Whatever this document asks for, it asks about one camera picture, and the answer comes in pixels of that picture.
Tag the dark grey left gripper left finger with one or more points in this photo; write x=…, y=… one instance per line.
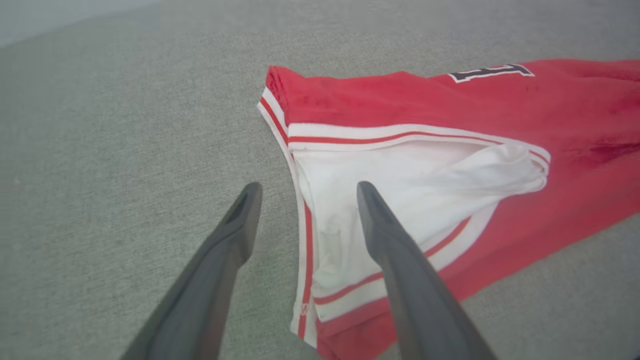
x=210, y=290

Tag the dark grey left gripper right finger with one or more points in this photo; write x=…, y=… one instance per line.
x=415, y=300

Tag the red and white jersey shirt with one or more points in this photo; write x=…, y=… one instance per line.
x=400, y=100

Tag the grey fabric sofa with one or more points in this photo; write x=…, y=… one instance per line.
x=100, y=150

